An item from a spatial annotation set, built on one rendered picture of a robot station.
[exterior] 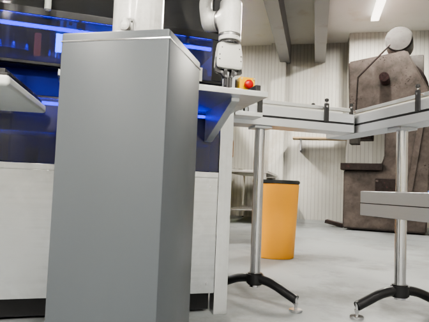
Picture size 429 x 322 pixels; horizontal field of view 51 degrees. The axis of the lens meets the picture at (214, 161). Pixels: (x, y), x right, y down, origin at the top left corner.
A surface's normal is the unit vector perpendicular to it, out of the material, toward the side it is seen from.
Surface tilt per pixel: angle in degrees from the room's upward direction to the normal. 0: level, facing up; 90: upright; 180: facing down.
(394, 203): 90
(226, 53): 90
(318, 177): 90
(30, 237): 90
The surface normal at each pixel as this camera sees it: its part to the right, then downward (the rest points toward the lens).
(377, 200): -0.96, -0.06
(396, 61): -0.42, -0.07
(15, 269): 0.29, -0.04
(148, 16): 0.49, -0.04
